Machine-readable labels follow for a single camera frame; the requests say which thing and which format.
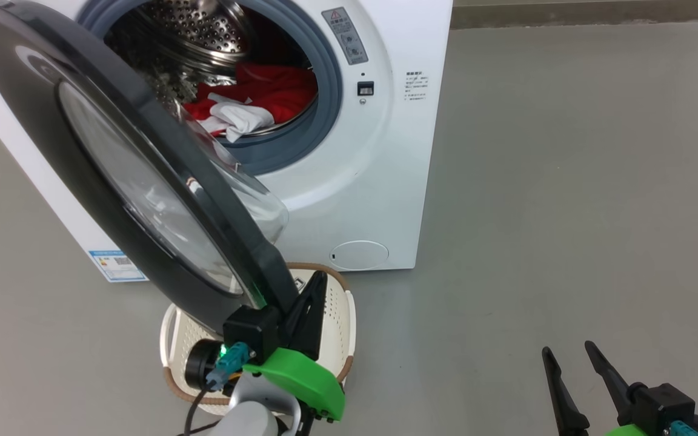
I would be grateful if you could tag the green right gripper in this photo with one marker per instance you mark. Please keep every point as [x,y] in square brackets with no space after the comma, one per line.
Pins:
[626,431]

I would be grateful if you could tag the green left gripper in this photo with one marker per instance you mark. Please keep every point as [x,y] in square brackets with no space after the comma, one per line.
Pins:
[303,378]

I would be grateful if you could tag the black round glass washer door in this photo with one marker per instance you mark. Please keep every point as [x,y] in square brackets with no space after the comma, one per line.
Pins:
[106,200]

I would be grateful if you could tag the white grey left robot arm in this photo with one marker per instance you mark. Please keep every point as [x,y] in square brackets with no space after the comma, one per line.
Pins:
[252,418]

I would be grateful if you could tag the white perforated basket brown rim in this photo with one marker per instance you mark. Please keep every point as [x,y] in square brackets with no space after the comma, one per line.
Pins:
[340,327]

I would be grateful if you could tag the white front-load washing machine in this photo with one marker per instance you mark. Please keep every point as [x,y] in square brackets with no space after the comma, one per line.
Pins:
[355,181]

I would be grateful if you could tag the round white filter cover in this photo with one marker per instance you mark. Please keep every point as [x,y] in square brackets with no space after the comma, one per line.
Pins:
[360,255]

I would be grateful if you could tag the blue energy label sticker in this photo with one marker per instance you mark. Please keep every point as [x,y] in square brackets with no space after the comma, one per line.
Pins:
[117,266]

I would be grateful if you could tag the printed black text notice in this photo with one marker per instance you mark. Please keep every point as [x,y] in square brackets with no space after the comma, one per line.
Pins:
[416,85]

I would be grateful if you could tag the grey warning sticker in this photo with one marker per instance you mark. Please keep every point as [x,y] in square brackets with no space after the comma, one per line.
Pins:
[345,36]

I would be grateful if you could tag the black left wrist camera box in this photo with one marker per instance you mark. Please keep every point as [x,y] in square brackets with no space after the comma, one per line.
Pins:
[252,327]

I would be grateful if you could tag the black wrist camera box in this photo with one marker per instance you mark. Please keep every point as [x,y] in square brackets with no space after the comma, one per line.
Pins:
[252,327]
[661,406]

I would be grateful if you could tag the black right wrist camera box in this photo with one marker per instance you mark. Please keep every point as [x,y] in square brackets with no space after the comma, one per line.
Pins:
[661,406]

